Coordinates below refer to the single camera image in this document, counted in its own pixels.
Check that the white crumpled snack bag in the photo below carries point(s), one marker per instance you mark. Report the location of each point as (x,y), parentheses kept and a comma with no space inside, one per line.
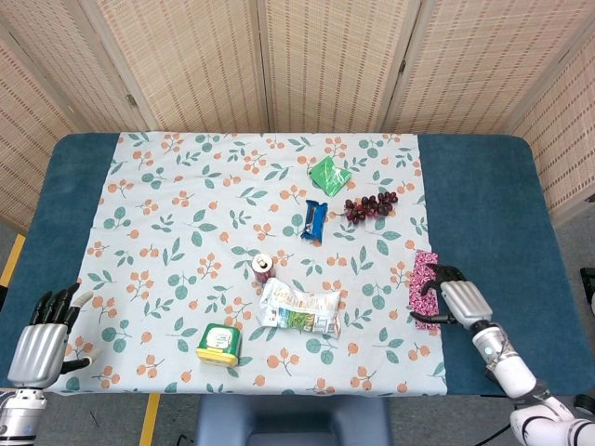
(300,311)

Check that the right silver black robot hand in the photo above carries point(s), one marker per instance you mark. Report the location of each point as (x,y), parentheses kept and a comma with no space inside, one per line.
(465,304)

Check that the red drink can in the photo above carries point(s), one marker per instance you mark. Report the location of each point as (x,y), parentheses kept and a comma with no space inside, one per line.
(263,268)

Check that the yellow floor tape strip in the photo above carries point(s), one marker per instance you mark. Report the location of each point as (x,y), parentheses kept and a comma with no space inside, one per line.
(149,420)
(13,260)

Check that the black box object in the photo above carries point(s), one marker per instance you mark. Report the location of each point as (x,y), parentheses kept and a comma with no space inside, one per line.
(589,284)

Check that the blue table cover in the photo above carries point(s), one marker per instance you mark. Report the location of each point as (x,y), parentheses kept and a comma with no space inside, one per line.
(488,209)

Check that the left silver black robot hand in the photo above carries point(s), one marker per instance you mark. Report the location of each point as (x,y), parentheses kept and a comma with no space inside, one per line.
(39,355)

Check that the green yellow plastic container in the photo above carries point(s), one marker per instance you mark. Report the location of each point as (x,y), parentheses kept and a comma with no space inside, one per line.
(218,346)

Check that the green snack packet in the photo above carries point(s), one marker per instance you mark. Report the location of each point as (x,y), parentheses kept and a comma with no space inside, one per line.
(329,176)

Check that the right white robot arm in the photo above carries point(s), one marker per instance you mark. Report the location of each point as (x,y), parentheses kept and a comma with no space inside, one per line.
(511,371)

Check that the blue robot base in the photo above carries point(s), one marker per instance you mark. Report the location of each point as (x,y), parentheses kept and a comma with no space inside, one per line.
(293,418)

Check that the blue cookie packet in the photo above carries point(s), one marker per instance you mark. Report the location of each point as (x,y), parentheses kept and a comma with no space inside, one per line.
(314,222)

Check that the woven bamboo screen panel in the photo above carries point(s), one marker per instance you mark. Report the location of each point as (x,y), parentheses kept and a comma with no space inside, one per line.
(195,65)
(483,65)
(23,153)
(334,65)
(564,135)
(56,56)

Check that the floral tablecloth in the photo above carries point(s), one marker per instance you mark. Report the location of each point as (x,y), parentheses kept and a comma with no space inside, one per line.
(186,241)

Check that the dark red grape bunch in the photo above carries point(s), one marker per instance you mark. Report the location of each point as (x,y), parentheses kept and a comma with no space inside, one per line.
(369,208)

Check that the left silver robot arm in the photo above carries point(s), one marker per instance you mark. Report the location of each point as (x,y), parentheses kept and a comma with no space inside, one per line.
(21,413)

